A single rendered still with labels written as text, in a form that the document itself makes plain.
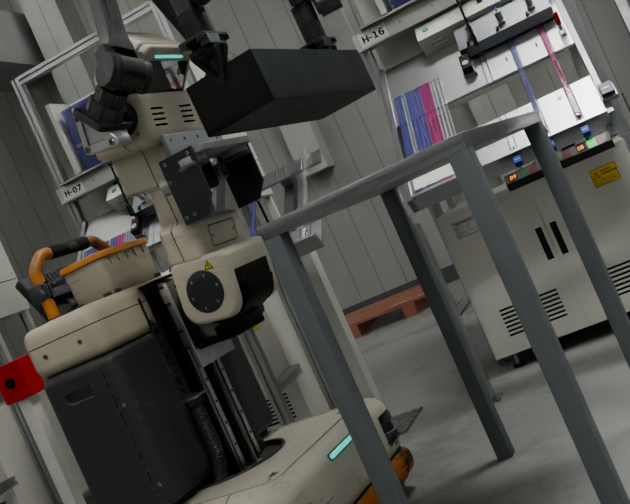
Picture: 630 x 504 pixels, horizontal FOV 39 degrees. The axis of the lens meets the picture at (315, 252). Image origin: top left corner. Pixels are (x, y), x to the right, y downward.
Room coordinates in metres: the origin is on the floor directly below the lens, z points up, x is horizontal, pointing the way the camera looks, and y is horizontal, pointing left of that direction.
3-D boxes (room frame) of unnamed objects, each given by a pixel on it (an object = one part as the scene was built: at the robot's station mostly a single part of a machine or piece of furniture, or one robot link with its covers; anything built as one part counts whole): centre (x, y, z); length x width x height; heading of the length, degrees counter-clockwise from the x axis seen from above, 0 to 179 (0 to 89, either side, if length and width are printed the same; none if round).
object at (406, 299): (6.37, -0.11, 0.05); 1.16 x 0.80 x 0.11; 72
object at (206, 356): (2.29, 0.24, 0.68); 0.28 x 0.27 x 0.25; 153
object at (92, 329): (2.36, 0.50, 0.59); 0.55 x 0.34 x 0.83; 153
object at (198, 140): (2.18, 0.16, 0.99); 0.28 x 0.16 x 0.22; 153
